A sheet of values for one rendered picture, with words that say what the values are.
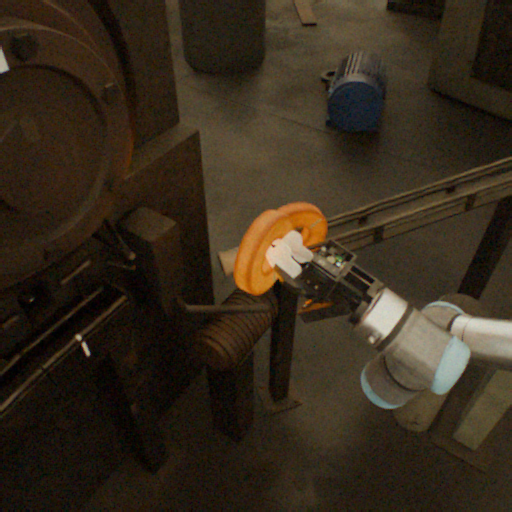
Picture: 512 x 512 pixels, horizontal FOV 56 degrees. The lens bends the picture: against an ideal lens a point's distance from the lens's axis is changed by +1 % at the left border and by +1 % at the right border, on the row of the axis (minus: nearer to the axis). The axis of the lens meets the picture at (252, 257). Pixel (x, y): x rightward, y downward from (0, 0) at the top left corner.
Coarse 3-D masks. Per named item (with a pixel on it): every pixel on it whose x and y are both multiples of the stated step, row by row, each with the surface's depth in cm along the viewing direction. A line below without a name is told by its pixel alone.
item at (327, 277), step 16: (320, 256) 76; (336, 256) 78; (352, 256) 78; (304, 272) 77; (320, 272) 76; (336, 272) 75; (352, 272) 76; (304, 288) 79; (320, 288) 77; (336, 288) 78; (352, 288) 76; (368, 288) 75; (352, 304) 78; (368, 304) 75; (352, 320) 77
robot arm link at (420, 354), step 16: (400, 320) 73; (416, 320) 74; (432, 320) 75; (400, 336) 73; (416, 336) 73; (432, 336) 73; (448, 336) 74; (384, 352) 76; (400, 352) 74; (416, 352) 72; (432, 352) 72; (448, 352) 72; (464, 352) 72; (400, 368) 76; (416, 368) 73; (432, 368) 72; (448, 368) 71; (416, 384) 76; (432, 384) 73; (448, 384) 72
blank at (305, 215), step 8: (280, 208) 102; (288, 208) 101; (296, 208) 101; (304, 208) 101; (312, 208) 102; (296, 216) 101; (304, 216) 102; (312, 216) 102; (320, 216) 103; (296, 224) 102; (304, 224) 103; (312, 224) 104; (320, 224) 105; (304, 232) 108; (312, 232) 106; (320, 232) 107; (304, 240) 108; (312, 240) 108; (320, 240) 108
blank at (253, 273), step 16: (256, 224) 79; (272, 224) 79; (288, 224) 85; (256, 240) 78; (272, 240) 82; (240, 256) 79; (256, 256) 79; (240, 272) 80; (256, 272) 81; (272, 272) 87; (256, 288) 84
